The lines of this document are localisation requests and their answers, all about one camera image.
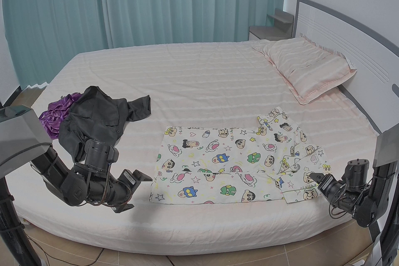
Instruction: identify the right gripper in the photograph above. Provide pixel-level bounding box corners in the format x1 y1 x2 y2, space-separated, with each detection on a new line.
318 174 347 207

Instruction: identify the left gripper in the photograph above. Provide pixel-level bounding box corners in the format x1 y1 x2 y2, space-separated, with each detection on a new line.
88 168 153 215

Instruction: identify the white printed pyjama top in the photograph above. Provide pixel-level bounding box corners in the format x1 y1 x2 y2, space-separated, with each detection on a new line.
149 106 331 205

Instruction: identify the bed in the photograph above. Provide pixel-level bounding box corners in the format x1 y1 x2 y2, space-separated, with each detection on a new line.
12 0 399 256

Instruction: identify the black shirt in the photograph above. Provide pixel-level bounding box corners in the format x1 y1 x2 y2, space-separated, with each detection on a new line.
59 86 152 162

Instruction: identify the purple garment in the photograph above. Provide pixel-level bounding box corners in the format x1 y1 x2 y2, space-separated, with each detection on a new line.
39 93 82 139

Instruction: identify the pink striped pillow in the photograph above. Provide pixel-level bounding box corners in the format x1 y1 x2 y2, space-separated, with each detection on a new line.
252 35 358 106

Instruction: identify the grey bedside table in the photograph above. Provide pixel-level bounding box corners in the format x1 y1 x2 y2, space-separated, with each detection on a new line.
249 8 295 41

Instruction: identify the black cable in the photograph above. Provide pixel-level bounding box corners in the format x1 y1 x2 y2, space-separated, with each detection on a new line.
23 227 105 266
83 193 133 207
329 201 354 219

